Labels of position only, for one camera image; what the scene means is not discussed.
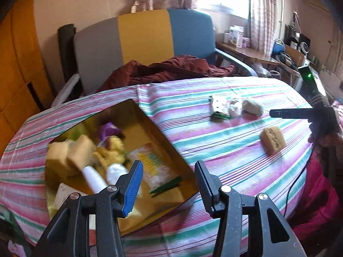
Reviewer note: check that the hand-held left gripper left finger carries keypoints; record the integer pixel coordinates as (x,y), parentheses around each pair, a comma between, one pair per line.
(132,190)

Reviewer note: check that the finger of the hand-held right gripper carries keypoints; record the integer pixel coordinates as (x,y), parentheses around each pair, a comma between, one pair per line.
(289,113)

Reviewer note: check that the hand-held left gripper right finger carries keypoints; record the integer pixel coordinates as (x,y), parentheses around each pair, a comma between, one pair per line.
(201,184)

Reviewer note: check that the clear packet yellow green label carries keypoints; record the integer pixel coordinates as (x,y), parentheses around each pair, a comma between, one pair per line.
(151,166)

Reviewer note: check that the white tube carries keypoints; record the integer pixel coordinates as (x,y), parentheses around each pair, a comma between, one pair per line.
(92,179)

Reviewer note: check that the purple packet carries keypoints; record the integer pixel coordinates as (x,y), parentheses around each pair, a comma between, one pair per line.
(108,129)

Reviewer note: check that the gold box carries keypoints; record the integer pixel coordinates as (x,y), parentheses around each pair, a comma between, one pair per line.
(134,123)

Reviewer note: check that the white foam block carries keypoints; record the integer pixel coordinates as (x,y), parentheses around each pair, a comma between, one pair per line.
(64,192)

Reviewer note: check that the person's right hand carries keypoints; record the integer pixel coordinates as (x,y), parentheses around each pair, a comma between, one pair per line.
(329,140)

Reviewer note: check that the striped bedsheet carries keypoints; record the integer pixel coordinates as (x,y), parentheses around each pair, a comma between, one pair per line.
(214,152)

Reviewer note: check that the cream fluffy ball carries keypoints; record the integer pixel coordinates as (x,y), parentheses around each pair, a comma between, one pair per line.
(253,106)

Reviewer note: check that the cardboard box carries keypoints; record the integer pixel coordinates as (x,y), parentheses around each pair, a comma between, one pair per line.
(293,55)

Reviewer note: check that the white fluffy ball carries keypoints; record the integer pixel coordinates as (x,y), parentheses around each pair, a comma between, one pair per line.
(235,109)

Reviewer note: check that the blue bag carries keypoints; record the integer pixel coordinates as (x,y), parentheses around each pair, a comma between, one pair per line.
(279,48)

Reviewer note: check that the green white packet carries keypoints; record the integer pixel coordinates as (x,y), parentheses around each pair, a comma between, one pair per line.
(218,107)

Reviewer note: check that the wooden desk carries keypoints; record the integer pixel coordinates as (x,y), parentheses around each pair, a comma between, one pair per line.
(241,51)

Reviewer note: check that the small white purple box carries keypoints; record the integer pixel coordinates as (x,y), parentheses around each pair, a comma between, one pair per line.
(246,42)

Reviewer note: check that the white carton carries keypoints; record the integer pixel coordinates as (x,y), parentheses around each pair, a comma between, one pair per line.
(235,36)

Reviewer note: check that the red garment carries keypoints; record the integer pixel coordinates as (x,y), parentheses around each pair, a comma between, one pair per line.
(316,206)

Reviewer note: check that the maroon cloth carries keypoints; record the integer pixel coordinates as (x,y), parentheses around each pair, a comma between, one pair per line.
(166,69)

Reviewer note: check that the dark cloth pile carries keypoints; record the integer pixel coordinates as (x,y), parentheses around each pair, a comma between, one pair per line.
(8,227)

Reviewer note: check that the grey yellow blue chair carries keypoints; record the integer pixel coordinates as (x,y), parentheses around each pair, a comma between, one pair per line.
(144,37)

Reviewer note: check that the dark upright panel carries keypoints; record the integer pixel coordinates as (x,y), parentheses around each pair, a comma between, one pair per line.
(65,48)

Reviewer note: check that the wooden wardrobe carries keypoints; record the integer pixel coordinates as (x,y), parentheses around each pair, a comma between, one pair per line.
(21,59)

